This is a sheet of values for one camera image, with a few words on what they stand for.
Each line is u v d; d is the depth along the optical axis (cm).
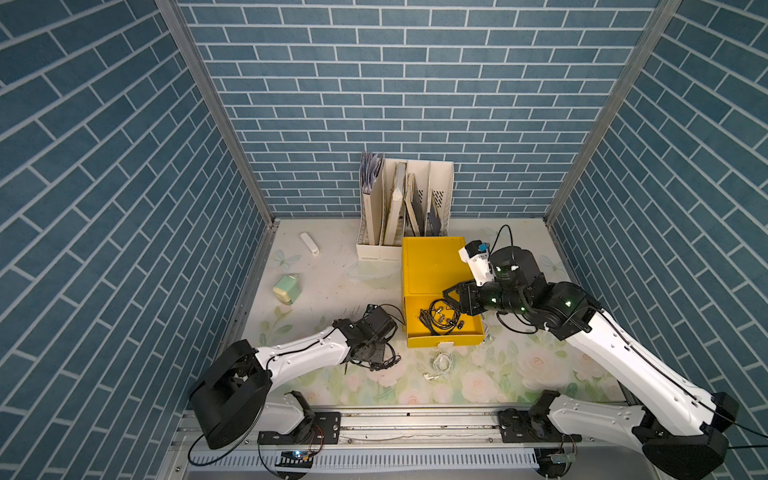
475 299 58
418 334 76
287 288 91
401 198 93
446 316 77
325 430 74
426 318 76
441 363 84
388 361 84
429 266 80
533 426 66
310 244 109
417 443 72
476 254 59
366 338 64
